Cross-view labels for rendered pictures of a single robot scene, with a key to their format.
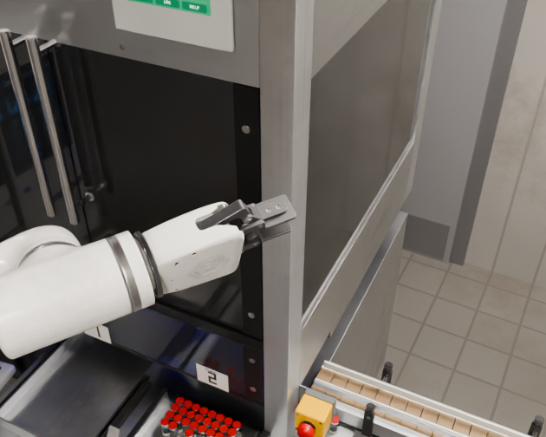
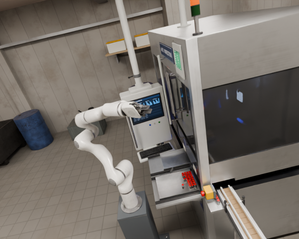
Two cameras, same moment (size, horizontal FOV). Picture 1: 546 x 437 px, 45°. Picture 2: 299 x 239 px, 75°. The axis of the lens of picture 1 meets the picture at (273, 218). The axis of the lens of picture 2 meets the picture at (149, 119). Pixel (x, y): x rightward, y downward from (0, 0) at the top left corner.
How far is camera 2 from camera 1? 90 cm
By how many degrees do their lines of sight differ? 54
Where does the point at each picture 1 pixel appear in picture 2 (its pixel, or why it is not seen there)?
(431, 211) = not seen: outside the picture
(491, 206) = not seen: outside the picture
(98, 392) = (179, 161)
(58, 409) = (170, 160)
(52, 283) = (109, 105)
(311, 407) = (207, 188)
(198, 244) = (126, 106)
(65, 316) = (109, 111)
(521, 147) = not seen: outside the picture
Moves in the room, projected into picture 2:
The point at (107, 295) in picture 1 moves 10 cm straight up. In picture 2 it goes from (114, 110) to (109, 94)
